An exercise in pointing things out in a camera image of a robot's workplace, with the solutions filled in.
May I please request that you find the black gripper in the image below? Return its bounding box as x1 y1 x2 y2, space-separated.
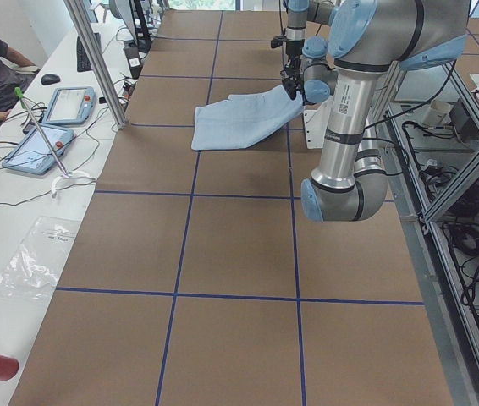
282 39 303 85
284 76 305 102

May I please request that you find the light blue button shirt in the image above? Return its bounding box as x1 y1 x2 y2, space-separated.
191 85 303 151

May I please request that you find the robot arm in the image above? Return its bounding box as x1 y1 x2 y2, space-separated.
281 1 471 222
281 0 336 88

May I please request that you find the black keyboard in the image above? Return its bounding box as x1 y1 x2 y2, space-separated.
76 32 102 73

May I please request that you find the blue teach pendant far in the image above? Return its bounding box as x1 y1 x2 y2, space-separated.
42 86 96 125

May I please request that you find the blue teach pendant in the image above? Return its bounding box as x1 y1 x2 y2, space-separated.
42 86 96 125
2 124 74 175

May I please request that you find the black computer mouse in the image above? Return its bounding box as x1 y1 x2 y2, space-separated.
41 74 61 85

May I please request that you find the blue teach pendant near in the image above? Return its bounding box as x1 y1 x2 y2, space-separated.
2 124 74 175

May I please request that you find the metal rod green tip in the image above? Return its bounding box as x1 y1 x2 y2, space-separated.
14 86 69 178

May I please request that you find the clear plastic bag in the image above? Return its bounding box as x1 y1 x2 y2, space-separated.
0 217 80 303

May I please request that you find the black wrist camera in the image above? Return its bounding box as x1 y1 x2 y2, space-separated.
270 36 287 49

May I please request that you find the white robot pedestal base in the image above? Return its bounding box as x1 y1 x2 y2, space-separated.
302 97 333 150

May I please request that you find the aluminium frame post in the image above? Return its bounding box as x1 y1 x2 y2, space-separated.
64 0 127 129

